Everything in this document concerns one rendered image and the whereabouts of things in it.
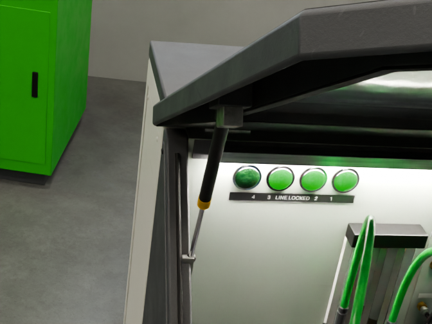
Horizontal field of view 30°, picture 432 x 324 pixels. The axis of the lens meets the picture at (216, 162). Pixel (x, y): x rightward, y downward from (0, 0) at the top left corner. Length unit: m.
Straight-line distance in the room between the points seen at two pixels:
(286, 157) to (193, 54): 0.32
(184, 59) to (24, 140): 2.40
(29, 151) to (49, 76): 0.40
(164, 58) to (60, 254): 2.10
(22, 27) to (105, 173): 0.92
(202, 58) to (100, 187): 2.52
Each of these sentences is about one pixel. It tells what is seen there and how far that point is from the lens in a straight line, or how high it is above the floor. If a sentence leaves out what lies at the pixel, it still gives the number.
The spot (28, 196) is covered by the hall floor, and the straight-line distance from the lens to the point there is 3.92.
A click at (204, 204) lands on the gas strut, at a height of 1.46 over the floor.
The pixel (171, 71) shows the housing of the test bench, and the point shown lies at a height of 1.50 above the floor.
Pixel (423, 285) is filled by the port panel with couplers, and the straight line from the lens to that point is 1.65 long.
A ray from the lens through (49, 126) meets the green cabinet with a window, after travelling 3.80.
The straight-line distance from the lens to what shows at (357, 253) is 1.42.
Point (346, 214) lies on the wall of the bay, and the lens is 1.49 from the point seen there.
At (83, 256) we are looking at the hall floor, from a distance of 3.52.
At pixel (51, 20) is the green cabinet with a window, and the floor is 0.85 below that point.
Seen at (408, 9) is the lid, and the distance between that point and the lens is 0.55.
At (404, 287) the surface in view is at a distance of 1.46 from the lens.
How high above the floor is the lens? 2.05
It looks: 28 degrees down
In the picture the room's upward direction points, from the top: 8 degrees clockwise
